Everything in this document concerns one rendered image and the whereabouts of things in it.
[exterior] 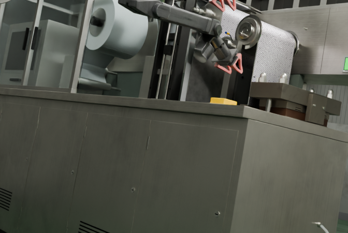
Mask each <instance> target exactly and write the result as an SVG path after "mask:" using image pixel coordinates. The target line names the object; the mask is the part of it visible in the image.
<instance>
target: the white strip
mask: <svg viewBox="0 0 348 233"><path fill-rule="evenodd" d="M207 3H209V0H197V5H196V8H200V7H201V6H205V5H206V4H207ZM196 35H197V31H196V30H192V34H191V41H190V46H189V50H188V56H187V62H186V68H185V74H184V80H183V86H182V92H181V98H180V101H185V99H186V93H187V87H188V83H189V77H190V71H191V65H192V59H193V53H194V47H195V41H196Z"/></svg>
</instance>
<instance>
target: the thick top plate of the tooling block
mask: <svg viewBox="0 0 348 233"><path fill-rule="evenodd" d="M309 94H315V95H318V96H321V97H325V98H327V104H326V111H325V112H327V113H330V114H329V115H339V116H340V111H341V104H342V102H341V101H338V100H335V99H332V98H329V97H326V96H323V95H319V94H316V93H313V92H310V91H307V90H304V89H301V88H298V87H295V86H292V85H289V84H286V83H278V82H251V88H250V95H249V96H250V97H253V98H257V99H267V98H269V99H272V100H284V101H290V102H293V103H296V104H300V105H303V106H307V103H308V97H309Z"/></svg>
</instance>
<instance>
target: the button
mask: <svg viewBox="0 0 348 233"><path fill-rule="evenodd" d="M210 103H216V104H227V105H237V102H236V101H233V100H229V99H225V98H211V101H210Z"/></svg>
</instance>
